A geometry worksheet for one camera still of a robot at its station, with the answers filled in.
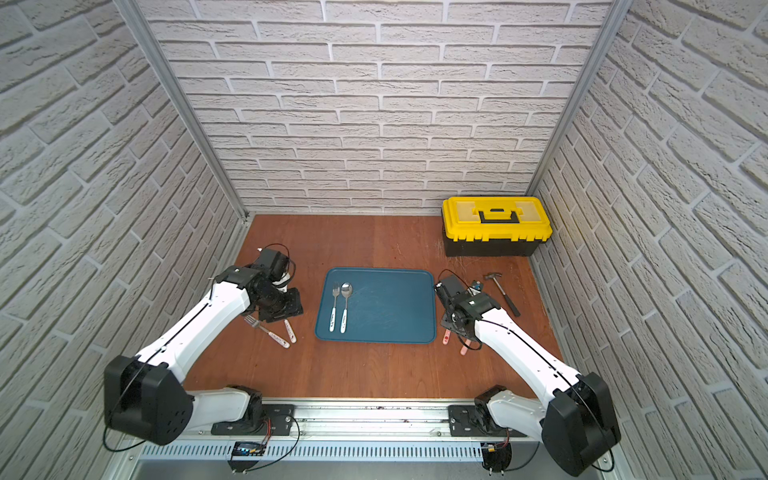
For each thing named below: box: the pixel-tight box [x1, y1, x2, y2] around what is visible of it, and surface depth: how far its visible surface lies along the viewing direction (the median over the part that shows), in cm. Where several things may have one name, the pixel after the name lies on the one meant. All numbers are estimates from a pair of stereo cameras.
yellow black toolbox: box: [442, 196, 553, 257], surface depth 99 cm
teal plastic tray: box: [315, 267, 437, 344], surface depth 95 cm
